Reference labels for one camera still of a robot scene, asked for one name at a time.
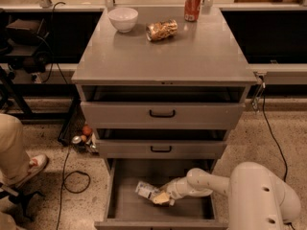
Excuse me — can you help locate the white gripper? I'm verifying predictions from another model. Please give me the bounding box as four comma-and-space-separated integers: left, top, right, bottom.
153, 177, 187, 206

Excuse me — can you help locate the dark equipment on shelf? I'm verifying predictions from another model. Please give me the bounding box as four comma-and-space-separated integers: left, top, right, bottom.
0, 11, 51, 74

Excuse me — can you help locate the clear plastic water bottle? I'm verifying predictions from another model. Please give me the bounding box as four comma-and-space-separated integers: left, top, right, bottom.
135, 181, 161, 201

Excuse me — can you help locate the silver can on floor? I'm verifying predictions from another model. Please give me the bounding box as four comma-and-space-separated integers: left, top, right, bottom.
72, 136, 82, 145

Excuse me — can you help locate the crushed golden snack can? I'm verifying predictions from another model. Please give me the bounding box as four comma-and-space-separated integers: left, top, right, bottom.
146, 19, 177, 41

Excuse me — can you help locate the orange fruit on floor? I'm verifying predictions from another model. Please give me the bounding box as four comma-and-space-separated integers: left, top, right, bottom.
82, 125, 92, 136

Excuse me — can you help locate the black wire basket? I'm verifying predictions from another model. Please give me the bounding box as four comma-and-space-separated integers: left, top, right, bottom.
58, 100, 85, 147

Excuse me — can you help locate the beige trouser leg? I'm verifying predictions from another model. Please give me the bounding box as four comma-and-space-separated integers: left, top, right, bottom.
0, 114, 30, 187

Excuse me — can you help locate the black floor cable loop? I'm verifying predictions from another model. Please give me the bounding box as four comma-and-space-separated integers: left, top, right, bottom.
56, 144, 92, 230

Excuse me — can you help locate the grey metal drawer cabinet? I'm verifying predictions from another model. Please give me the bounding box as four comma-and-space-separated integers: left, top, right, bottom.
71, 5, 258, 230

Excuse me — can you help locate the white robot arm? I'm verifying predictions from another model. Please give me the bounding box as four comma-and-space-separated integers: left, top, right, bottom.
153, 162, 301, 230

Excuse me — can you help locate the white red sneaker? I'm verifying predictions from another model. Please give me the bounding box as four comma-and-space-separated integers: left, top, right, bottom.
14, 154, 49, 188

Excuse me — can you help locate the grey middle drawer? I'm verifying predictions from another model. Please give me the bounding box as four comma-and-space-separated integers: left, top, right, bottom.
96, 140, 226, 159

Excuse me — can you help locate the black office chair base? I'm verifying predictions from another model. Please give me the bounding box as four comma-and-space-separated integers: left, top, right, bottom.
0, 183, 44, 222

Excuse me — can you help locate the grey open bottom drawer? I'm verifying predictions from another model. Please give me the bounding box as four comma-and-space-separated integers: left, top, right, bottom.
94, 159, 227, 230

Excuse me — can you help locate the white ceramic bowl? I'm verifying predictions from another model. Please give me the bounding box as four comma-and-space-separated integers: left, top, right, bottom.
107, 8, 138, 33

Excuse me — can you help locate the grey top drawer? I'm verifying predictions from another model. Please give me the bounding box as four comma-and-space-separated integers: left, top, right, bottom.
81, 102, 245, 130

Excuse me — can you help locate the black adapter cable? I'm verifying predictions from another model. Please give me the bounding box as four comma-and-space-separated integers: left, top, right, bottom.
261, 89, 290, 183

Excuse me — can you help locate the red soda can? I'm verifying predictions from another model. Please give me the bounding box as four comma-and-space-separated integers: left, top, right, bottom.
184, 0, 201, 22

